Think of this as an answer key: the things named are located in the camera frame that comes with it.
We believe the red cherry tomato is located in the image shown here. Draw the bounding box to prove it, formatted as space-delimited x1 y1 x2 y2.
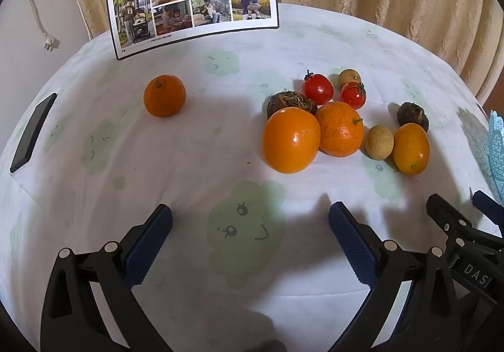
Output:
341 81 367 110
302 69 335 105

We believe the black smartphone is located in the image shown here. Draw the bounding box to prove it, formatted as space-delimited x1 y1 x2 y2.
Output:
10 93 58 173

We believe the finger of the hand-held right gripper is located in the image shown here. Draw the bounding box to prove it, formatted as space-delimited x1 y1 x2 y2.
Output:
472 190 504 238
426 194 474 238

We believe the tan longan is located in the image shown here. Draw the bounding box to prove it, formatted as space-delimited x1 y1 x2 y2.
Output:
338 69 362 90
364 125 395 160

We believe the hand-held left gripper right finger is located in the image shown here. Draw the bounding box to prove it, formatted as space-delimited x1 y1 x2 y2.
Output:
328 201 463 352

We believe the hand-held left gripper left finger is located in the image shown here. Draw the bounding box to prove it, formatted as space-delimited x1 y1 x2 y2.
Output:
40 203 174 352

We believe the oval orange kumquat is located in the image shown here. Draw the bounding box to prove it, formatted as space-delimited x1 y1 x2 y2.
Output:
392 123 431 175

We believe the large smooth orange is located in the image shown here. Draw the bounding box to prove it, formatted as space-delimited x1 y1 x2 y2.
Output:
262 107 321 174

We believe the printed photo collage board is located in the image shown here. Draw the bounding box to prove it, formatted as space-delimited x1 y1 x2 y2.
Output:
106 0 280 60

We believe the white power cord with plug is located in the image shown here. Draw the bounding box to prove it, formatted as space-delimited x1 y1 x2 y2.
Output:
24 0 60 51

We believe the mandarin orange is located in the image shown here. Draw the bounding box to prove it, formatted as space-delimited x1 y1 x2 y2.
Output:
315 101 364 158
143 74 186 117

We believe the light blue plastic basket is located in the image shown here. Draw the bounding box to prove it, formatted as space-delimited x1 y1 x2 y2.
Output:
488 110 504 206

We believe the dark brown water chestnut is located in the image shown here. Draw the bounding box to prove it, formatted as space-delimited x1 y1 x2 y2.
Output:
267 89 318 120
397 102 430 132

